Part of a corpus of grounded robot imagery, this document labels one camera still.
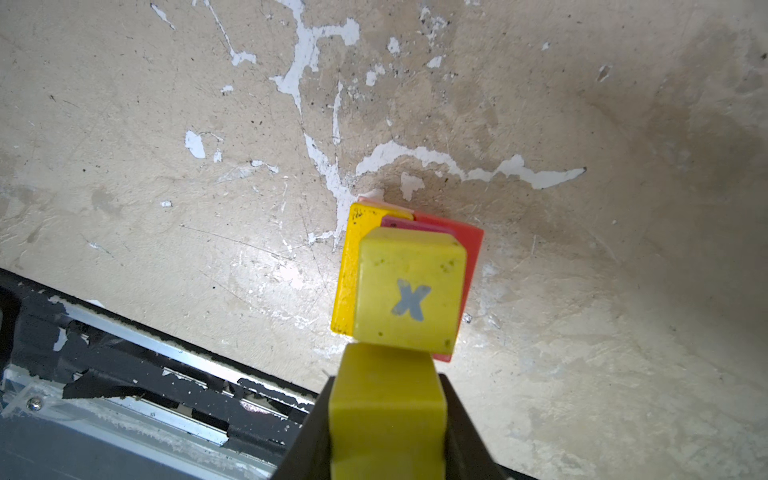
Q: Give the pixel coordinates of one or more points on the magenta block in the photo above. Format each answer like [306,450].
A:
[407,224]

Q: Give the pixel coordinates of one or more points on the olive small cube block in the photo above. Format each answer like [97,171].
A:
[409,290]

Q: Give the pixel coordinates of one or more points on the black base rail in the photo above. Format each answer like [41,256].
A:
[89,394]

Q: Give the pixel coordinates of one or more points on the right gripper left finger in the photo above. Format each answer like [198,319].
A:
[309,457]

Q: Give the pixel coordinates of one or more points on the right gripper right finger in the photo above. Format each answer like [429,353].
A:
[466,456]

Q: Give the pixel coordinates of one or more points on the yellow arch block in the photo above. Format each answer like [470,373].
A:
[364,216]

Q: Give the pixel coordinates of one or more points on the red arch block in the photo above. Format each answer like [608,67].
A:
[471,238]

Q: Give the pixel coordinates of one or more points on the small yellow cube block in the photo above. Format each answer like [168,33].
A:
[387,415]

